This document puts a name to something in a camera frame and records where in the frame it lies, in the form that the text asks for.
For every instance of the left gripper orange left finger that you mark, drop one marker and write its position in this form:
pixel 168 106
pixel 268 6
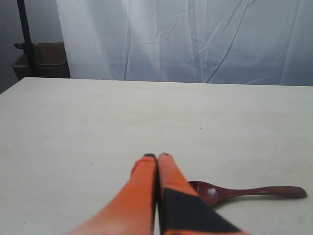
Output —
pixel 132 210

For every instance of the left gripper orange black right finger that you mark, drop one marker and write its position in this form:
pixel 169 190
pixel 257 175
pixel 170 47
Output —
pixel 181 210

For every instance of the dark red wooden spoon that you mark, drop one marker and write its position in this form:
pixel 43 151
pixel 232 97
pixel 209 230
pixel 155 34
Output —
pixel 215 196

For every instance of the brown cardboard box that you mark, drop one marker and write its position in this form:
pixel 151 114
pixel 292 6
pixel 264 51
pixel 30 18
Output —
pixel 51 61

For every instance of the white backdrop curtain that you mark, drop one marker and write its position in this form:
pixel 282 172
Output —
pixel 264 42

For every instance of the black stand pole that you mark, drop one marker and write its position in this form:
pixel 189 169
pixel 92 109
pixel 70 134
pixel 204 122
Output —
pixel 27 46

